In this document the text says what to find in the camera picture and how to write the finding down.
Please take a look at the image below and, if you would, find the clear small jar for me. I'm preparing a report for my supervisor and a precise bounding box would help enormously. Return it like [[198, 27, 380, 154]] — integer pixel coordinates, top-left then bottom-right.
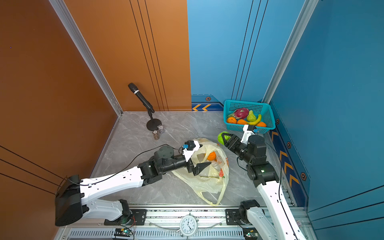
[[158, 125, 165, 134]]

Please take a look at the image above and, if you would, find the green pear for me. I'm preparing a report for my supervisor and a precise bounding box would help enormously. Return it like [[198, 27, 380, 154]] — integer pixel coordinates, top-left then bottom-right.
[[247, 110, 258, 123]]

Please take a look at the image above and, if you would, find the pink dragon fruit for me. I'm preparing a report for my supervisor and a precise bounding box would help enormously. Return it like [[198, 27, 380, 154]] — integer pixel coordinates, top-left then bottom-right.
[[227, 108, 249, 119]]

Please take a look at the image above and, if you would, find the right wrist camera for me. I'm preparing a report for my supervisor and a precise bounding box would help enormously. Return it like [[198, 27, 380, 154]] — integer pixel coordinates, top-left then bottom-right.
[[241, 125, 257, 145]]

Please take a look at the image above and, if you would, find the brown small jar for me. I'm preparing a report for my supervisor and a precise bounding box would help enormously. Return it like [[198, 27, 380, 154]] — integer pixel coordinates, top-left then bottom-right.
[[153, 130, 160, 140]]

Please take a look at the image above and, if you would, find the green circuit board left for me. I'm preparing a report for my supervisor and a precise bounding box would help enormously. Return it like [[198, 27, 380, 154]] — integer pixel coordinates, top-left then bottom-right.
[[114, 228, 135, 240]]

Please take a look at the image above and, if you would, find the teal plastic basket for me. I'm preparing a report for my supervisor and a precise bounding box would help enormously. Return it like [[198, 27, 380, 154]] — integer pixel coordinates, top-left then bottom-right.
[[223, 100, 276, 134]]

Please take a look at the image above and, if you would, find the yellow banana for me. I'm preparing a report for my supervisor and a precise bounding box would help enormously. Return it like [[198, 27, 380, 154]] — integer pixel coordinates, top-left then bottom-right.
[[247, 114, 262, 126]]

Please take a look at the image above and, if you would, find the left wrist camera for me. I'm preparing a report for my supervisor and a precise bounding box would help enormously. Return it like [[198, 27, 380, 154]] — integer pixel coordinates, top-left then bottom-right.
[[182, 140, 202, 162]]

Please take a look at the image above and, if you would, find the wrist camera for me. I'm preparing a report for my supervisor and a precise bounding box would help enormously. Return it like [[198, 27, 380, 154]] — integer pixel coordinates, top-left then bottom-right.
[[241, 125, 257, 145], [182, 140, 202, 162]]

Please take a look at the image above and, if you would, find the aluminium front rail frame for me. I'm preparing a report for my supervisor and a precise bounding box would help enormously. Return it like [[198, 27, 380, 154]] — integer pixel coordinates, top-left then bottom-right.
[[53, 205, 319, 240]]

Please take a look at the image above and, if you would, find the green round apple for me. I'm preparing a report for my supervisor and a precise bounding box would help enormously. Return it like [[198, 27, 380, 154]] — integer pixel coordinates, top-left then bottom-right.
[[218, 132, 232, 145]]

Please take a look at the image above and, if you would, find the white analog clock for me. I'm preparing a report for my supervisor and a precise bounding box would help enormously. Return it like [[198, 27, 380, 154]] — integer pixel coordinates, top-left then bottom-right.
[[180, 215, 198, 237]]

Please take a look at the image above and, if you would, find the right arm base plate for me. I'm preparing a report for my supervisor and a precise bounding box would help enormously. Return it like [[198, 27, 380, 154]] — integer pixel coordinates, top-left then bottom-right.
[[225, 209, 250, 226]]

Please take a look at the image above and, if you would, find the yellowish printed plastic bag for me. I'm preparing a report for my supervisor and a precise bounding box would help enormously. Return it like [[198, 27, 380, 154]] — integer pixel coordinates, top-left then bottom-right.
[[172, 138, 230, 207]]

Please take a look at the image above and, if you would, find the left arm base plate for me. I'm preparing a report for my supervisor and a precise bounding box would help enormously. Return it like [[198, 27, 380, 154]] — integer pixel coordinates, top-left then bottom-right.
[[104, 209, 147, 227]]

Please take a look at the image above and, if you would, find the circuit board right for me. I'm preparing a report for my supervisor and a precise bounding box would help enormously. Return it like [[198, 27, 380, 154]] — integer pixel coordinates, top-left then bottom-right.
[[243, 229, 259, 240]]

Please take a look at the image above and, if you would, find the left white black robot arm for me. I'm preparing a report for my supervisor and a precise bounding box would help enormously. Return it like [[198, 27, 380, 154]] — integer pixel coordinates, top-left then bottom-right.
[[55, 141, 210, 227]]

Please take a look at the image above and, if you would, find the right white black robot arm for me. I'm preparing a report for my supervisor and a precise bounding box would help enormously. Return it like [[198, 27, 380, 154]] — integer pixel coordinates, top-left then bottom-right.
[[218, 132, 306, 240]]

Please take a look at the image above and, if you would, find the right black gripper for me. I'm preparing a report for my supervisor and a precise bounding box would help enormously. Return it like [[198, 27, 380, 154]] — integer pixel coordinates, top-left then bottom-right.
[[222, 133, 255, 166]]

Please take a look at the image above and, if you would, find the black microphone on stand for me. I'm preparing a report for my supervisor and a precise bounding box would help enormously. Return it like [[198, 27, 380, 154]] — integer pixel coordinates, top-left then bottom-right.
[[128, 83, 162, 132]]

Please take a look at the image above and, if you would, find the red orange fruit piece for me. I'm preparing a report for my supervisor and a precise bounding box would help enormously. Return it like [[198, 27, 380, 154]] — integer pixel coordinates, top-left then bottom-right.
[[257, 122, 267, 128]]

